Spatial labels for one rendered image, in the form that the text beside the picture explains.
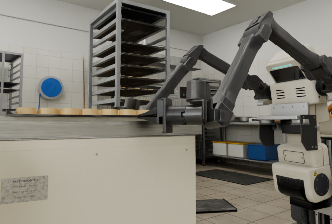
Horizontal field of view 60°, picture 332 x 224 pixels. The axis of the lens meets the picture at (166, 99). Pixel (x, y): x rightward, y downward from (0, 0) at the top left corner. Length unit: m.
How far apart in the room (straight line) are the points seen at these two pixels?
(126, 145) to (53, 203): 0.25
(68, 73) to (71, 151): 4.54
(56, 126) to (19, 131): 0.09
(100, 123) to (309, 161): 1.01
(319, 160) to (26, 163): 1.22
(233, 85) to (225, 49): 5.81
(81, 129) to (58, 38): 4.62
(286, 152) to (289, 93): 0.30
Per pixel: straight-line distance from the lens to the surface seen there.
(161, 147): 0.95
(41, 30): 5.40
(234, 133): 6.39
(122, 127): 0.91
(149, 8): 2.44
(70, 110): 0.84
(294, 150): 1.55
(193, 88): 0.82
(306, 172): 1.48
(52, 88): 5.11
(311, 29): 5.66
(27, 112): 0.84
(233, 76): 0.93
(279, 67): 1.54
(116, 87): 2.15
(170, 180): 0.98
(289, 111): 1.54
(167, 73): 2.39
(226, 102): 0.87
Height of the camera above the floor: 0.89
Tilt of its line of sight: 4 degrees up
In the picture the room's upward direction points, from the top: straight up
